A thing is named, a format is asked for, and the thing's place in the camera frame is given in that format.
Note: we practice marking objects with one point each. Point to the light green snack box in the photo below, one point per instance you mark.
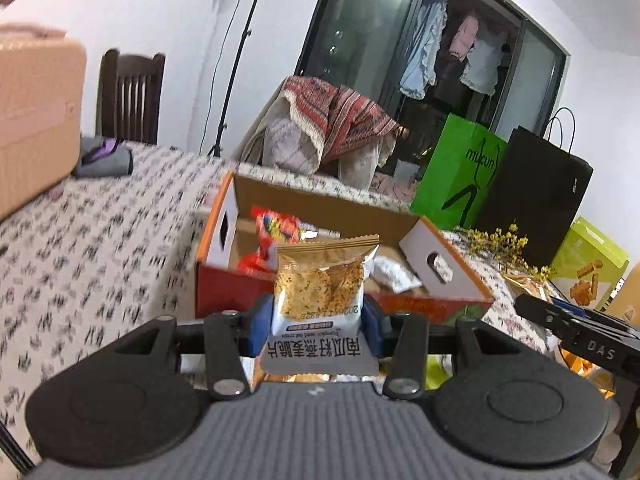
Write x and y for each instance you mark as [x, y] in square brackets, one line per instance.
[590, 255]

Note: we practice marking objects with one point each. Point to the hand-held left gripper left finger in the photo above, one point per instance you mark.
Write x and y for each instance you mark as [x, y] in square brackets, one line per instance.
[261, 327]

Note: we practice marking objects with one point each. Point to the black sliding door frame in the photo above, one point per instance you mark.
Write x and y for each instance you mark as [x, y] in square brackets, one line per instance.
[350, 30]

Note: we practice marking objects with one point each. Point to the hanging pink garment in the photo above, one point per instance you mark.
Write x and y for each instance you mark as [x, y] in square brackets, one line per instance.
[464, 37]

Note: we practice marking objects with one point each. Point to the dark wooden chair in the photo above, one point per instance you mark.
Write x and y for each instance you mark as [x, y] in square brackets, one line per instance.
[131, 97]

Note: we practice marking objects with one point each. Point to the small white snack packet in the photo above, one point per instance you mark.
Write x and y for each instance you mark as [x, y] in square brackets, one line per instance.
[397, 274]

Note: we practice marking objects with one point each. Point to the hanging white garment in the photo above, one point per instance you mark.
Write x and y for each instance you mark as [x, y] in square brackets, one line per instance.
[482, 65]

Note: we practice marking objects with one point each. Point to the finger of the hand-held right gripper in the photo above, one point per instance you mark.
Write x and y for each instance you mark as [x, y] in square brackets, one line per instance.
[580, 311]
[540, 312]

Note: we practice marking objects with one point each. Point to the beige covered chair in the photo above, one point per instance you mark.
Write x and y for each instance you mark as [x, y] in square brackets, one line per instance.
[287, 147]

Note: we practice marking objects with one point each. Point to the black paper bag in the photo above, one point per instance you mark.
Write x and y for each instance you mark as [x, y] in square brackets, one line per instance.
[540, 195]

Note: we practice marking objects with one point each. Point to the studio light stand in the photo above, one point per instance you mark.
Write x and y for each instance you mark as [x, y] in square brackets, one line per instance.
[239, 55]

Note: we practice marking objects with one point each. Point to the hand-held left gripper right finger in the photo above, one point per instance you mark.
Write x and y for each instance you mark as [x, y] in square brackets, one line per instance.
[372, 329]

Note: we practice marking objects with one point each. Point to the red snack packet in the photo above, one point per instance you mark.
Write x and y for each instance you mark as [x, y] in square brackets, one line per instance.
[272, 232]

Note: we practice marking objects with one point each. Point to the grey purple cloth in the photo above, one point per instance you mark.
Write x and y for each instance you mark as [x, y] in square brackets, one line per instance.
[102, 160]

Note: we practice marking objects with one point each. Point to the tan cardboard box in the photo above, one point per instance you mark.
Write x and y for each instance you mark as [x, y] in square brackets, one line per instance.
[627, 290]

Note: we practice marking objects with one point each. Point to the white bowl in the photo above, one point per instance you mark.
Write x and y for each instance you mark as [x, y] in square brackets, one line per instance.
[614, 425]

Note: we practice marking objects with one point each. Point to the yellow flower branch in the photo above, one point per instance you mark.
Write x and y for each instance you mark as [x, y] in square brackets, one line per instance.
[502, 245]

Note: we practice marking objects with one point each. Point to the bowl of orange slices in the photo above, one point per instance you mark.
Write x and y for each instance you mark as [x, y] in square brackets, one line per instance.
[587, 372]

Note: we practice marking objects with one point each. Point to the red patterned cloth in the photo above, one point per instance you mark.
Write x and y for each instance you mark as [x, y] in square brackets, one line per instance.
[345, 115]

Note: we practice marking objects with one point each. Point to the gold foil packet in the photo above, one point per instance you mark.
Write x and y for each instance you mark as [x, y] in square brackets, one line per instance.
[527, 286]

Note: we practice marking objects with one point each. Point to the white cracker snack packet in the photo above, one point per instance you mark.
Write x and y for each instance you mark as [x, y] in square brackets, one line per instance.
[320, 285]

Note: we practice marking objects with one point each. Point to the orange cardboard box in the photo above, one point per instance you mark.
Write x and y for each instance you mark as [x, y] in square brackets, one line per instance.
[325, 210]

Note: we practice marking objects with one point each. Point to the green paper bag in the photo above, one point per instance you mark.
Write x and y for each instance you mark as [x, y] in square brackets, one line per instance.
[455, 175]

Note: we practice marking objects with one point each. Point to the hanging blue garment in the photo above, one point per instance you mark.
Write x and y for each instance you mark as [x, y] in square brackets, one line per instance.
[422, 55]

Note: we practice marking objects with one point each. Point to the pink suitcase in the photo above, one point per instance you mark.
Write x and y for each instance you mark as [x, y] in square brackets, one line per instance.
[35, 120]

